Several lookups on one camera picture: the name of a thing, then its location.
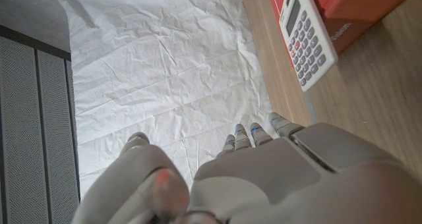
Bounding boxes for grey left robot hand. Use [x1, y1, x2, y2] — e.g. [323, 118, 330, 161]
[71, 111, 422, 224]

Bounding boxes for white calculator grey keys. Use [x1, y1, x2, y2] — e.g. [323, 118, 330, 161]
[279, 0, 339, 93]

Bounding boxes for white wrinkled backdrop cloth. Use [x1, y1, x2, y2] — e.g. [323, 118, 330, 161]
[54, 0, 281, 198]

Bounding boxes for red hardcover book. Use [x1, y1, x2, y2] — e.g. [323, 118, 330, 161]
[266, 0, 419, 70]

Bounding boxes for perforated wall panel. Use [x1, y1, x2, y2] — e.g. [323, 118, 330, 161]
[0, 24, 82, 224]

